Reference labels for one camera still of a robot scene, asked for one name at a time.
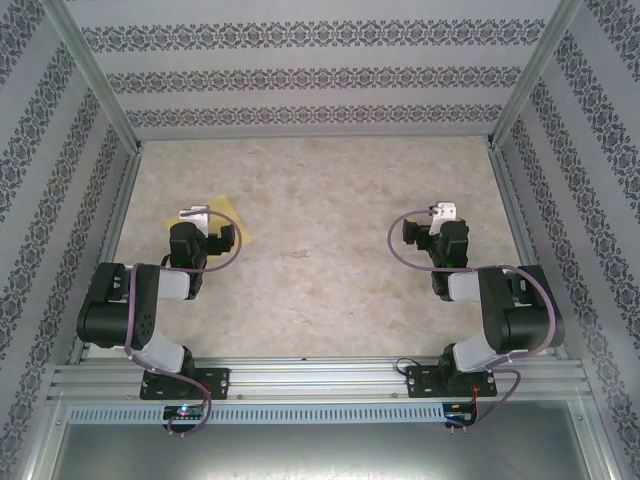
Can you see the yellow paper sheet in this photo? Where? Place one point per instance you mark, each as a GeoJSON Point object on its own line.
{"type": "Point", "coordinates": [227, 210]}

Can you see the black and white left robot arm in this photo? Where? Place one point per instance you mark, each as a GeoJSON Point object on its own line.
{"type": "Point", "coordinates": [105, 310]}

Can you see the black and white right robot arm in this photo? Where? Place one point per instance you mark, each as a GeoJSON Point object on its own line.
{"type": "Point", "coordinates": [530, 320]}

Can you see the grey sheet metal panel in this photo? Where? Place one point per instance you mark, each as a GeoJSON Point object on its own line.
{"type": "Point", "coordinates": [320, 455]}

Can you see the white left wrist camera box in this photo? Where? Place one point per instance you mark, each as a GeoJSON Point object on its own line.
{"type": "Point", "coordinates": [200, 217]}

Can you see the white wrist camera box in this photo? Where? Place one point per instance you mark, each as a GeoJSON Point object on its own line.
{"type": "Point", "coordinates": [200, 217]}
{"type": "Point", "coordinates": [446, 210]}

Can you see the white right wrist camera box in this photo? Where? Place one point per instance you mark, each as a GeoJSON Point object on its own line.
{"type": "Point", "coordinates": [446, 210]}

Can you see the aluminium table side rail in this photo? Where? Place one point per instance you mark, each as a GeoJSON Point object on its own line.
{"type": "Point", "coordinates": [525, 240]}
{"type": "Point", "coordinates": [112, 235]}

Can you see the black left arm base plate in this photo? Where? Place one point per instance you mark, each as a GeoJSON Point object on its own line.
{"type": "Point", "coordinates": [215, 382]}

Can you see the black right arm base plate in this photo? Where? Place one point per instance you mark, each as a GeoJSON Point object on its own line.
{"type": "Point", "coordinates": [422, 382]}

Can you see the long aluminium mounting rail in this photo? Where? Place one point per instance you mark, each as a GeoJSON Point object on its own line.
{"type": "Point", "coordinates": [320, 380]}

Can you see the aluminium frame post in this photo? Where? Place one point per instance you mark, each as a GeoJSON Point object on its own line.
{"type": "Point", "coordinates": [100, 85]}
{"type": "Point", "coordinates": [535, 75]}

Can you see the short aluminium frame bar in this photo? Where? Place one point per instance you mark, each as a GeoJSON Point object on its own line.
{"type": "Point", "coordinates": [597, 445]}
{"type": "Point", "coordinates": [42, 445]}

